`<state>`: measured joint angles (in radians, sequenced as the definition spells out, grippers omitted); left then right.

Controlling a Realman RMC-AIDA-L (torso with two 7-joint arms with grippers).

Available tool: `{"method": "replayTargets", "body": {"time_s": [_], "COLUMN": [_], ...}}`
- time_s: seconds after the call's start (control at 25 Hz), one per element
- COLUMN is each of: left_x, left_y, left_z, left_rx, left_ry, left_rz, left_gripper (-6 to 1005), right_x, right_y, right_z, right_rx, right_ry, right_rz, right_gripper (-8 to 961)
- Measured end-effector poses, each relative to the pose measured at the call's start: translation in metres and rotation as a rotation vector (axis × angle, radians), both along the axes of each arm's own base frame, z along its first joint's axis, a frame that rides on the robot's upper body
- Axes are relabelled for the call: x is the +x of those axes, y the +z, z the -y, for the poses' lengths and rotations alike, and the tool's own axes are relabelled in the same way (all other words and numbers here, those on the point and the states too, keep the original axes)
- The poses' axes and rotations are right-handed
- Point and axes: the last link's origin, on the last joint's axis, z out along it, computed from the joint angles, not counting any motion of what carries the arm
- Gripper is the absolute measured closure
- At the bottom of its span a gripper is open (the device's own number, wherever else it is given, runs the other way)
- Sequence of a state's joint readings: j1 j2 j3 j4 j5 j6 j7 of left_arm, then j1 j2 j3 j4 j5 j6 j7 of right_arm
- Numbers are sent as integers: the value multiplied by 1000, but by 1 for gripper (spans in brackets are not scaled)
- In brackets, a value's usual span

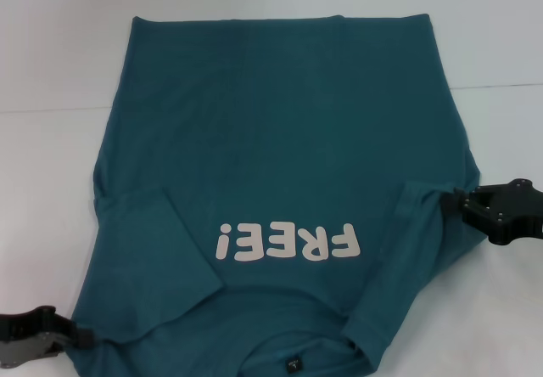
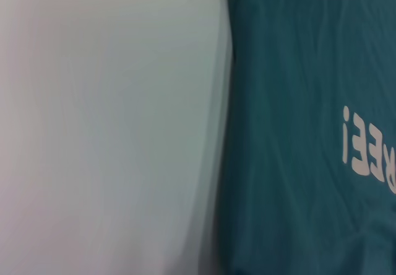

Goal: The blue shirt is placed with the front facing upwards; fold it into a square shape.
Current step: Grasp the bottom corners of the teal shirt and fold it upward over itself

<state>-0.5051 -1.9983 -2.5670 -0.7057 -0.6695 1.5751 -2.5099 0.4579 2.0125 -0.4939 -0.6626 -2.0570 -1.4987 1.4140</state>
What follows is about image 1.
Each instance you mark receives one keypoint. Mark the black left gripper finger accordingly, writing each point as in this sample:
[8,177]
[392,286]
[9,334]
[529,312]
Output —
[78,335]

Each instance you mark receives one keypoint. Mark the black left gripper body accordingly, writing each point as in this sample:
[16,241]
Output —
[27,334]

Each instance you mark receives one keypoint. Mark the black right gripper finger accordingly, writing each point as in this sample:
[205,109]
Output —
[479,192]
[466,215]

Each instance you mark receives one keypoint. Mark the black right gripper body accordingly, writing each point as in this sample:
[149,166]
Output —
[517,213]

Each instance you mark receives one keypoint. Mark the teal shirt with FREE print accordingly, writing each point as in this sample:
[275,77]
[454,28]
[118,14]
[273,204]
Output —
[275,118]

